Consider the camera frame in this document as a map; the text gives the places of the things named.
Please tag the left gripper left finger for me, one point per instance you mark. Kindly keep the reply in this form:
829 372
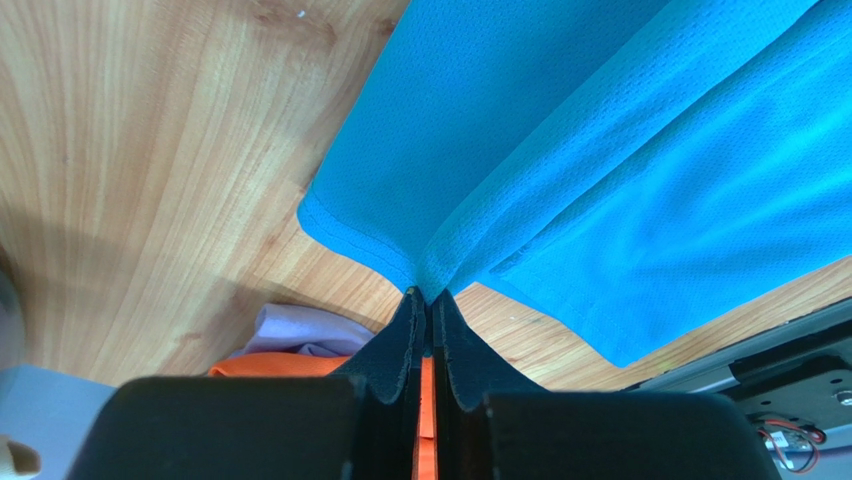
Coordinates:
358 422

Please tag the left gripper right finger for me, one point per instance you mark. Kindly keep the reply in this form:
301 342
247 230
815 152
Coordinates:
492 422

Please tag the teal t shirt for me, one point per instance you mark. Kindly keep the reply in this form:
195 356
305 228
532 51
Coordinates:
633 169

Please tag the folded orange t shirt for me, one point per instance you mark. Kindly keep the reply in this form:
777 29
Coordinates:
281 364

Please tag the folded lavender t shirt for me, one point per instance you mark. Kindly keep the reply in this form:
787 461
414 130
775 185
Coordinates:
305 331

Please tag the translucent grey plastic bin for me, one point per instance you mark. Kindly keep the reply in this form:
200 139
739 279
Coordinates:
13 328

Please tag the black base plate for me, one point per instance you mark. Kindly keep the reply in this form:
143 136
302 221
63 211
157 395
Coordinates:
811 388

